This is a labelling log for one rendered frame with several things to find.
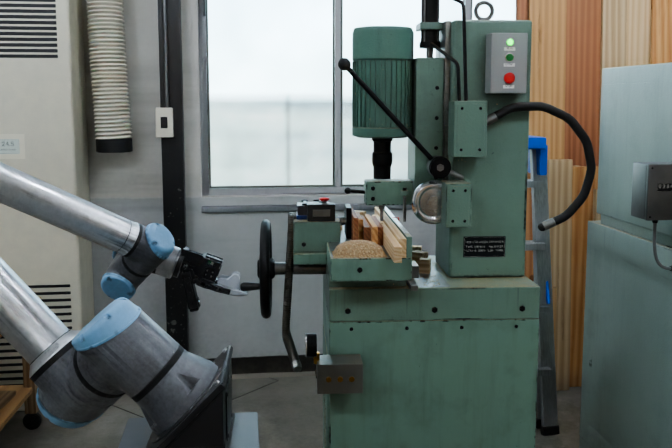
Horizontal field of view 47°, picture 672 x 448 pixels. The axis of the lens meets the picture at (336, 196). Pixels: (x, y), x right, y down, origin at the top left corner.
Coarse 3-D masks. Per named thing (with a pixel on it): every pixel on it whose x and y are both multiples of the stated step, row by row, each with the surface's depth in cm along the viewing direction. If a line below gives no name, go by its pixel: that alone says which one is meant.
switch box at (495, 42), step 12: (492, 36) 206; (504, 36) 206; (516, 36) 206; (492, 48) 206; (516, 48) 207; (492, 60) 207; (504, 60) 207; (516, 60) 207; (492, 72) 207; (504, 72) 207; (516, 72) 207; (492, 84) 208; (504, 84) 208; (516, 84) 208
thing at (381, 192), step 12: (372, 180) 225; (384, 180) 225; (396, 180) 225; (408, 180) 225; (372, 192) 223; (384, 192) 223; (396, 192) 224; (408, 192) 224; (372, 204) 224; (384, 204) 224; (396, 204) 224; (408, 204) 224
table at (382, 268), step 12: (348, 240) 223; (324, 252) 221; (300, 264) 219; (336, 264) 198; (348, 264) 198; (360, 264) 198; (372, 264) 199; (384, 264) 199; (396, 264) 199; (408, 264) 199; (336, 276) 198; (348, 276) 199; (360, 276) 199; (372, 276) 199; (384, 276) 199; (396, 276) 199; (408, 276) 199
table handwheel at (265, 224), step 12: (264, 228) 220; (264, 240) 216; (264, 252) 214; (264, 264) 213; (276, 264) 227; (312, 264) 227; (324, 264) 227; (264, 276) 213; (264, 288) 214; (264, 300) 215; (264, 312) 219
